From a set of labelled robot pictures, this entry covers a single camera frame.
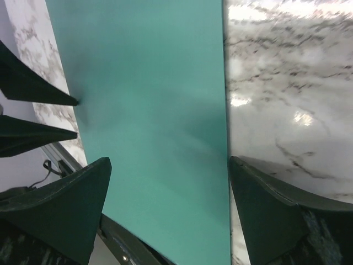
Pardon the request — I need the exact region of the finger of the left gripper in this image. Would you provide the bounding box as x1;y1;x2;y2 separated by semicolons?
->
1;115;78;158
1;43;79;105

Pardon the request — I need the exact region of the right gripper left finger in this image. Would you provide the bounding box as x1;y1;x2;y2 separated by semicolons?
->
1;157;111;264

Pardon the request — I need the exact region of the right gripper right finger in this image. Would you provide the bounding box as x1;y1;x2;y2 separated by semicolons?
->
228;157;352;265

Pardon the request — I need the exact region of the teal file folder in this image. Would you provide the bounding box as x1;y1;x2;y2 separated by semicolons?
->
46;1;231;264

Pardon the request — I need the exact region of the aluminium rail frame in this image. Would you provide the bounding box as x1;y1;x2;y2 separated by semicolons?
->
41;142;82;177

